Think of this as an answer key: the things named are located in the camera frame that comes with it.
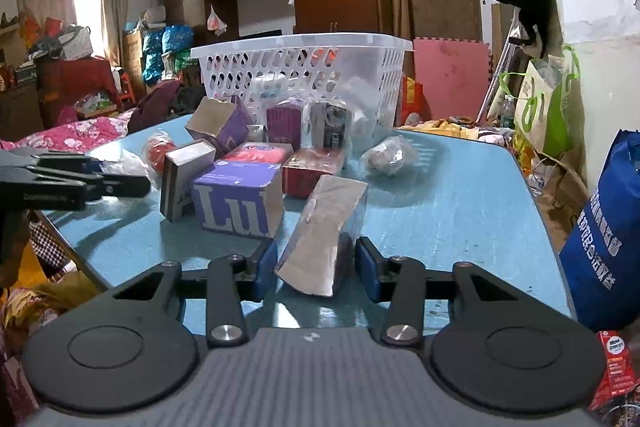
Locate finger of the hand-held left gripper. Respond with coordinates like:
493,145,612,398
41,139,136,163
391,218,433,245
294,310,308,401
35,154,128,176
15,174,152,212

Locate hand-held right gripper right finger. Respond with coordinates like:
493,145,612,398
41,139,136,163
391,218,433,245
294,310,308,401
354,236,517,349

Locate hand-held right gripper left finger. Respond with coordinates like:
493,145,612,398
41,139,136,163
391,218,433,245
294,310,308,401
112,239,279,349

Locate silver grey carton box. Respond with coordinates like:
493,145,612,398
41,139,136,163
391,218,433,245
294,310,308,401
274,174,369,298

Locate white plastic basket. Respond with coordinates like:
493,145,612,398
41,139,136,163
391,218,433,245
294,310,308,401
190,33,416,130

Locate pink floral blanket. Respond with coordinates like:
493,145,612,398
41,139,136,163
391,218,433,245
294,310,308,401
14,109,147,156

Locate large purple lettered box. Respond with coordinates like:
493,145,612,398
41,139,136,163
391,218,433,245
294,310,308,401
192,160,285,240

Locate red item in plastic bag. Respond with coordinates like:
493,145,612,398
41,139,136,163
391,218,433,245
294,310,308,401
141,132,178,175

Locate small grey purple box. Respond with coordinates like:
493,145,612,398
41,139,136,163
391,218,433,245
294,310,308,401
160,139,217,223

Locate red cloth covered furniture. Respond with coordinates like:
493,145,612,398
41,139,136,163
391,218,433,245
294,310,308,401
34,56,122,128

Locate dark maroon clothing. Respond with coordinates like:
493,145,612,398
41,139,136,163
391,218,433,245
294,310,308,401
127,79,184,134

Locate dark red box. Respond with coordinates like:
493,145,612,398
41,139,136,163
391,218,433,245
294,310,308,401
281,147,347,198

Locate flat red box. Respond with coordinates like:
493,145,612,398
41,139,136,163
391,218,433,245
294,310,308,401
220,142,295,168

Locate clear plastic wrapped bundle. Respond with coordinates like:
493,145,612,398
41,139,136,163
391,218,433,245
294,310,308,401
359,136,420,178

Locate yellow patterned cloth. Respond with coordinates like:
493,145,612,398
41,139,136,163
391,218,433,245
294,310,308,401
0,271,102,344

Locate purple box with grey flap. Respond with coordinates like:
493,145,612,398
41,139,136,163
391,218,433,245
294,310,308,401
185,96,251,152

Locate blue plastic bags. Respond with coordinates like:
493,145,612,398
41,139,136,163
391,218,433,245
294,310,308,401
142,24,195,84

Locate magenta box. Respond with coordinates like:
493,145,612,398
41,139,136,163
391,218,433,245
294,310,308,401
266,99,308,145

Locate black grey box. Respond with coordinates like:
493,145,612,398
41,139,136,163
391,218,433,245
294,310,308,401
310,101,353,150

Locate white blue packet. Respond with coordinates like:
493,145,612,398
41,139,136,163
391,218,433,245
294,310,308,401
250,74,301,104

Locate white red hanging plastic bag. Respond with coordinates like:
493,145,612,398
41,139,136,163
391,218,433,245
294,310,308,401
207,4,229,36

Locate brown paper bag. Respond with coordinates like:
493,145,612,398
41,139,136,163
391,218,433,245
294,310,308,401
536,157,592,249

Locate pink foam mat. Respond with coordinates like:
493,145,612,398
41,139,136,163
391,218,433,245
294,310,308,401
412,38,491,121

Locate green white shopping bag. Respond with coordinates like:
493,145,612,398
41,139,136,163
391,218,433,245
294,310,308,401
499,46,582,158

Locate blue printed tote bag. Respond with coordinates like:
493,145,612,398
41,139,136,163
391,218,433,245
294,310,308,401
559,129,640,334

